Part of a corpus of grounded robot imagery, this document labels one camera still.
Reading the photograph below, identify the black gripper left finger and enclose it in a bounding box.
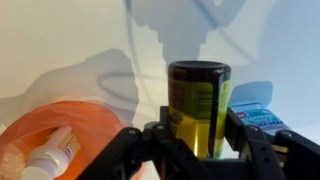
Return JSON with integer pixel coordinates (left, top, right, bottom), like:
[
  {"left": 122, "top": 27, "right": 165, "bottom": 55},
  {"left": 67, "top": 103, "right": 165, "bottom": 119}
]
[{"left": 77, "top": 106, "right": 200, "bottom": 180}]

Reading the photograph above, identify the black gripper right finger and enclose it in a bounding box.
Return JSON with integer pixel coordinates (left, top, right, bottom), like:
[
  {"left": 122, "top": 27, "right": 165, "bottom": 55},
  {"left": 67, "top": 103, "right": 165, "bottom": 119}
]
[{"left": 225, "top": 109, "right": 320, "bottom": 180}]

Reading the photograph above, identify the brown and yellow medicine bottle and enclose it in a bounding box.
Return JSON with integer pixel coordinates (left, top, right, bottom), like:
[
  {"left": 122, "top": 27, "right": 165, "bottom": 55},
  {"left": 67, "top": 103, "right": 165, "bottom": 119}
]
[{"left": 168, "top": 61, "right": 231, "bottom": 159}]

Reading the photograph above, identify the blue and white medicine box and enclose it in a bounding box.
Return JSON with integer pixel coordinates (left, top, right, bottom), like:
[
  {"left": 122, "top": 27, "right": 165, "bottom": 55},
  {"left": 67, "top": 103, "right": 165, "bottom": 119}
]
[{"left": 231, "top": 102, "right": 289, "bottom": 136}]

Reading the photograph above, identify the white spray bottle in bag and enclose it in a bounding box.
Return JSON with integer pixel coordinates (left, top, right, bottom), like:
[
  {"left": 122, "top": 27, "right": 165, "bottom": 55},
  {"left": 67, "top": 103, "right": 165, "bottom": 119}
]
[{"left": 21, "top": 125, "right": 80, "bottom": 180}]

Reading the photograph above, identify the orange plastic bag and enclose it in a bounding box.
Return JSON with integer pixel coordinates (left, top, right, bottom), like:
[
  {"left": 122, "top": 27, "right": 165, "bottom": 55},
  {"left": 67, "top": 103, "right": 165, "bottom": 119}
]
[{"left": 0, "top": 101, "right": 132, "bottom": 180}]

